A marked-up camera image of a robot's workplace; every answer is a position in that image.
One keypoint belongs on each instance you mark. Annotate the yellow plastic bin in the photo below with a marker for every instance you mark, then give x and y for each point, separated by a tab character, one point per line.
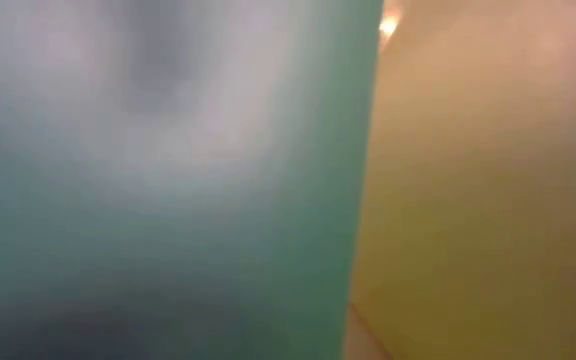
493	200

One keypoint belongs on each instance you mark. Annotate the green plastic bin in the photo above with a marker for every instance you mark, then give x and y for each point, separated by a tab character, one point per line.
168	200

